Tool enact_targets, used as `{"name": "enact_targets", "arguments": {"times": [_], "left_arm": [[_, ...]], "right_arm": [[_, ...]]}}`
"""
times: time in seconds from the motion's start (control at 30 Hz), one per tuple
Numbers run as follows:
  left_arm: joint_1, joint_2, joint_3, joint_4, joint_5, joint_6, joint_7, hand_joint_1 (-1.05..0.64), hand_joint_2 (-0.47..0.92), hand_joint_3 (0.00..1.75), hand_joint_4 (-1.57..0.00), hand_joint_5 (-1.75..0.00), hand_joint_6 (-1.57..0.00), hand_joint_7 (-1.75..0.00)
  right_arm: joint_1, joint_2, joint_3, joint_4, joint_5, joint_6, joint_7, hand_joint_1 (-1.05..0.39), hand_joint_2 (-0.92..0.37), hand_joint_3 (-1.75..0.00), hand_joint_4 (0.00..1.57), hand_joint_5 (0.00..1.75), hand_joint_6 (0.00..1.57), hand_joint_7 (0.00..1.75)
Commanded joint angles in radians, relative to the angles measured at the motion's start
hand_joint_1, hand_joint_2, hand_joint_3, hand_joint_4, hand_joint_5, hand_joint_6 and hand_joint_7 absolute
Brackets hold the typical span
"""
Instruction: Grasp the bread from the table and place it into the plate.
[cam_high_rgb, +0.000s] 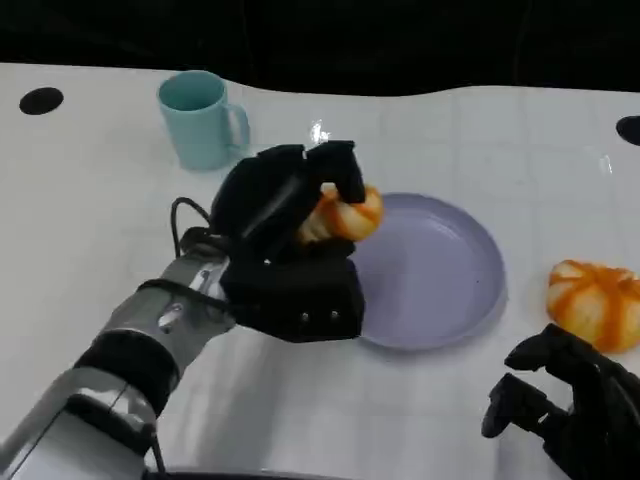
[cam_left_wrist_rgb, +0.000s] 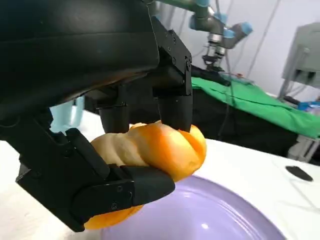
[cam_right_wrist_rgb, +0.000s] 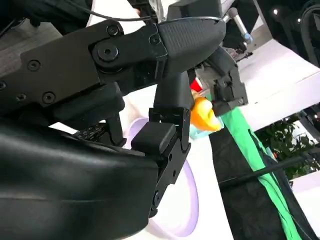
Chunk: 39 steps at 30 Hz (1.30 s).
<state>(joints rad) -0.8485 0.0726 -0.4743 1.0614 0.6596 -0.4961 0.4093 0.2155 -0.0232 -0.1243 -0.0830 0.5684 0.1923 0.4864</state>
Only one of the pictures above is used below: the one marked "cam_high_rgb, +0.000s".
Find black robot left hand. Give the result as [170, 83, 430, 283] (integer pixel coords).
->
[209, 141, 367, 344]

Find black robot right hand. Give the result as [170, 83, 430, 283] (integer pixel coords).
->
[481, 323, 640, 480]

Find orange white toy bread roll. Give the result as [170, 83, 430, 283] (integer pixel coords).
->
[545, 258, 640, 355]
[294, 182, 385, 246]

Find lilac plate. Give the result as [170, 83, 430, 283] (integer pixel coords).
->
[352, 192, 507, 351]

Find pale green mug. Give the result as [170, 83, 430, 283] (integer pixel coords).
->
[157, 69, 251, 172]

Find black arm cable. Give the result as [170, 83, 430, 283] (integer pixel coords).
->
[135, 197, 239, 314]

